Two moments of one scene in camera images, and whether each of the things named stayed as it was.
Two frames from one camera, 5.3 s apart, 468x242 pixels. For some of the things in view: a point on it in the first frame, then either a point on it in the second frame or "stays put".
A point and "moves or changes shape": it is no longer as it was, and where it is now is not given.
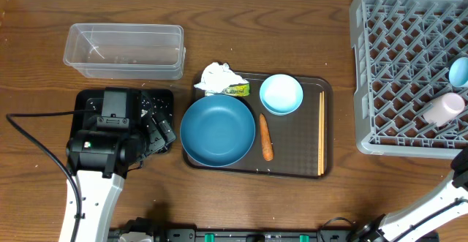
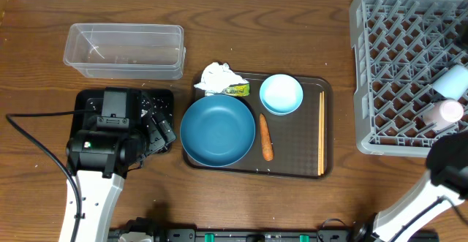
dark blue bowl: (217, 130) stays put
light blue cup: (458, 73) moves or changes shape
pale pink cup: (444, 109) moves or changes shape
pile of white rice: (156, 105) stays put
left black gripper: (161, 137) stays put
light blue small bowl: (281, 94) stays put
